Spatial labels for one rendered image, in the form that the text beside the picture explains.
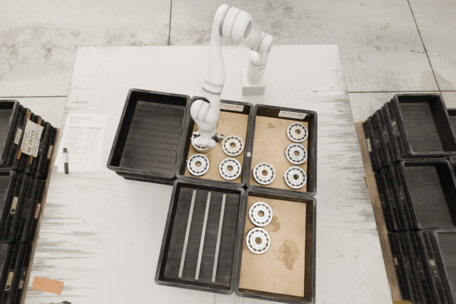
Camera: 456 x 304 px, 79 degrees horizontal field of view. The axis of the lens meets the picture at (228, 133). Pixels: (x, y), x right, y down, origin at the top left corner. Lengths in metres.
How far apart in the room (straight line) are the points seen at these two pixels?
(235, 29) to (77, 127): 1.10
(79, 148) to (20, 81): 1.47
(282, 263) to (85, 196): 0.98
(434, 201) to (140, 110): 1.82
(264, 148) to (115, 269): 0.87
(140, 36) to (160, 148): 1.66
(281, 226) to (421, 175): 1.15
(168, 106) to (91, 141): 0.46
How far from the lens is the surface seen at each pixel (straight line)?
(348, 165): 1.58
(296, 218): 1.30
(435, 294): 1.97
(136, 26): 2.94
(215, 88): 0.93
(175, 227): 1.28
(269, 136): 1.37
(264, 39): 1.28
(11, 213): 2.08
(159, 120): 1.41
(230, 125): 1.37
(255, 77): 1.46
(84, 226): 1.53
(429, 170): 2.21
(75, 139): 1.66
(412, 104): 2.20
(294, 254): 1.30
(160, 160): 1.34
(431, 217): 2.13
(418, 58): 3.18
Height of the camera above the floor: 2.09
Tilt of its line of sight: 69 degrees down
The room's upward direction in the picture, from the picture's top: 4 degrees clockwise
